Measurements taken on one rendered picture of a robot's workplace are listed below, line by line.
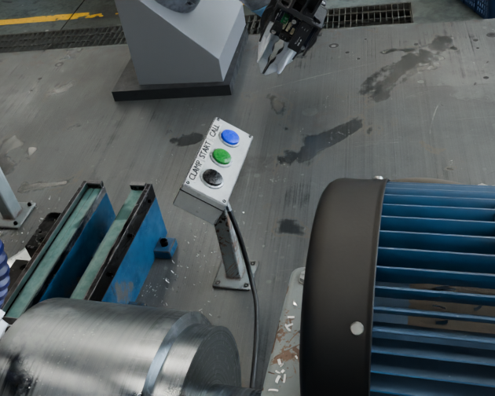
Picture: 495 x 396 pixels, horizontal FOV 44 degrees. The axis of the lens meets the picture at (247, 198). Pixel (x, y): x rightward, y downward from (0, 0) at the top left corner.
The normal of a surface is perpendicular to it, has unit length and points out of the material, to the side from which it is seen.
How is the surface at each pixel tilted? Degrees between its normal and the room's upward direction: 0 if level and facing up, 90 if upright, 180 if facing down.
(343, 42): 0
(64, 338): 6
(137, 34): 90
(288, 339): 0
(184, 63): 90
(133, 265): 90
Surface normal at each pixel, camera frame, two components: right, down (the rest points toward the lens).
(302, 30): -0.23, 0.66
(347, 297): -0.26, -0.23
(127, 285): 0.96, 0.04
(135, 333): -0.07, -0.91
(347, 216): -0.16, -0.72
